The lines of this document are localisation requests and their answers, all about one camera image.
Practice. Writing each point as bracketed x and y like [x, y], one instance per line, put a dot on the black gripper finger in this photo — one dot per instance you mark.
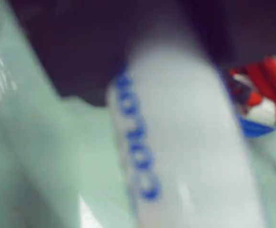
[242, 28]
[81, 47]

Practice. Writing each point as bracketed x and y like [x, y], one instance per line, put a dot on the light green bowl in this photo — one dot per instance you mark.
[33, 147]

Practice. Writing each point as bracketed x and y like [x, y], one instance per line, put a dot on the red white blue ball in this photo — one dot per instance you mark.
[264, 76]

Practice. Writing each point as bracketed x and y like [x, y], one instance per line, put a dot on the blue tape strip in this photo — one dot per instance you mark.
[254, 128]

